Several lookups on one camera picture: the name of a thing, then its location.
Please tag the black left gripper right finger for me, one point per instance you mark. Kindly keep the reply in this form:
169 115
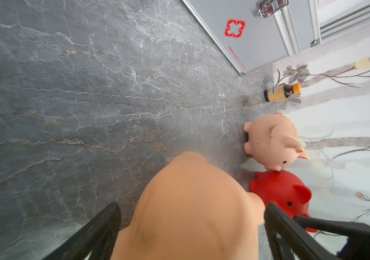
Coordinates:
288 240

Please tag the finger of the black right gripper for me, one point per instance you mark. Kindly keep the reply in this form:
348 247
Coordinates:
358 236

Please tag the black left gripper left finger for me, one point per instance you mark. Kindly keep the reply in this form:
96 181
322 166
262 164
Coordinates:
95 240

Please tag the pink piggy bank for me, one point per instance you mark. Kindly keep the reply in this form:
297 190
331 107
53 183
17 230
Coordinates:
273 141
192 210

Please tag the red piggy bank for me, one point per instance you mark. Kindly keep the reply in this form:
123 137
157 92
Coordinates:
285 190

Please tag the small brown orange-capped bottle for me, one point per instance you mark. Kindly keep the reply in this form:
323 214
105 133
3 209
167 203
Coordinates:
281 92

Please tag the silver aluminium first aid case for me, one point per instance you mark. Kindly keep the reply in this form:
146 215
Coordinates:
254 33

